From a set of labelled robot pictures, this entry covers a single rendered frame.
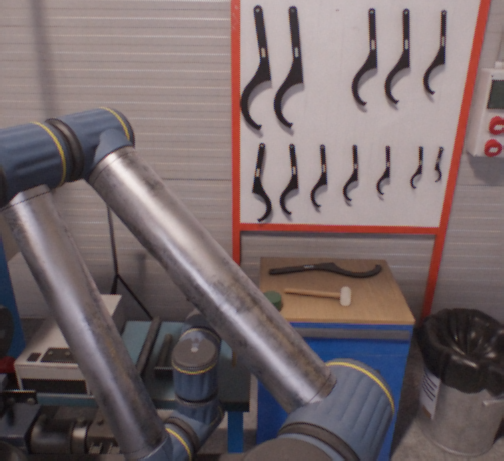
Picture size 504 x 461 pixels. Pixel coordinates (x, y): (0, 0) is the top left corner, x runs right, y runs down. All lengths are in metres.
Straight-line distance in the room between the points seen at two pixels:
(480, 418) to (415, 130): 1.69
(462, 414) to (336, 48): 2.15
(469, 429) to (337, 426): 1.99
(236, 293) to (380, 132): 2.24
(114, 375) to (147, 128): 2.27
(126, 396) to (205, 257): 0.33
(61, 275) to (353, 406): 0.65
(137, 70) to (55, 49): 0.51
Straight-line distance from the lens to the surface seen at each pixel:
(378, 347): 2.37
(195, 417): 1.22
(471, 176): 3.43
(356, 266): 2.66
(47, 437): 1.77
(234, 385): 1.70
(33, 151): 1.01
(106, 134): 1.12
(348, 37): 2.98
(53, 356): 1.71
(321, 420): 1.01
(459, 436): 3.00
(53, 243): 1.01
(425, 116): 3.16
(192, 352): 1.14
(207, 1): 2.98
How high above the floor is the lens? 2.24
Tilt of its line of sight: 23 degrees down
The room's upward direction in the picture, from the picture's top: 1 degrees clockwise
